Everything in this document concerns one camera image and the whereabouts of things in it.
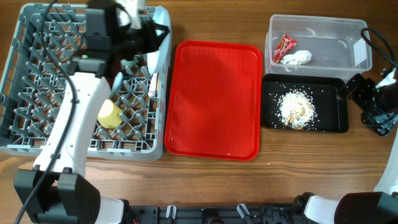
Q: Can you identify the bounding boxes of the rice food scraps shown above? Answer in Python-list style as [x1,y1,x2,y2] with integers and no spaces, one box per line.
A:
[268,89,319,130]

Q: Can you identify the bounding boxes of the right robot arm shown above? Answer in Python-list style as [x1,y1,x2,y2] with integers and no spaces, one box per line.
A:
[292,70,397,223]

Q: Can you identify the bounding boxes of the yellow plastic cup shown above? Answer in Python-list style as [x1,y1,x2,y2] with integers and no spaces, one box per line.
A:
[98,100,123,128]

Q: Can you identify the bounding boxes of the black waste tray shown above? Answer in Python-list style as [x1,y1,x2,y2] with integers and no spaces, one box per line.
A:
[261,74,349,133]

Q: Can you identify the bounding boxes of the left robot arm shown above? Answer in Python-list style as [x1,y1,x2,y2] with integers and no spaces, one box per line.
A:
[14,1,170,223]

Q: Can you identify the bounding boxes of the clear plastic bin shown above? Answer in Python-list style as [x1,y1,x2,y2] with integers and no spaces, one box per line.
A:
[264,14,373,82]

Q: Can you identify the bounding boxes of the red sauce packet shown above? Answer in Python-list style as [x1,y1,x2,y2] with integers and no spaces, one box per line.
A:
[273,34,297,63]

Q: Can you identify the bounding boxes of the clear plastic wrapper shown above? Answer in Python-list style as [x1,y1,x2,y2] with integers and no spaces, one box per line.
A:
[279,50,312,65]

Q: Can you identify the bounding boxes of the large pale blue plate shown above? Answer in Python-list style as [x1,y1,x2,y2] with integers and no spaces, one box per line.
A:
[146,5,172,75]

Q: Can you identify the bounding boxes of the mint green bowl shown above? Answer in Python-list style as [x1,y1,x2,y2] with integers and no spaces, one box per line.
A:
[121,55,141,67]

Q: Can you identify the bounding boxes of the white plastic fork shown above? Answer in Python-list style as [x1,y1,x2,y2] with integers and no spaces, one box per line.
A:
[148,73,158,97]

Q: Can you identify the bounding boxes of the red plastic tray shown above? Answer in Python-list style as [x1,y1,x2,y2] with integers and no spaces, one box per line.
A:
[164,40,263,161]

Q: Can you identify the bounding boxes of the grey dishwasher rack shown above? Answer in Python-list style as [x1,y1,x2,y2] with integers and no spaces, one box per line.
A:
[1,3,171,161]

